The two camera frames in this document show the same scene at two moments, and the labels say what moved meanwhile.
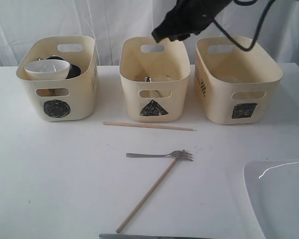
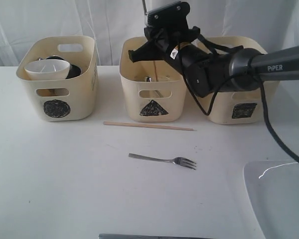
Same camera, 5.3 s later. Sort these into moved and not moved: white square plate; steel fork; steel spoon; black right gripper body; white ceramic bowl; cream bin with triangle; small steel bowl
Moved: steel fork; black right gripper body
Not moved: white square plate; steel spoon; cream bin with triangle; white ceramic bowl; small steel bowl
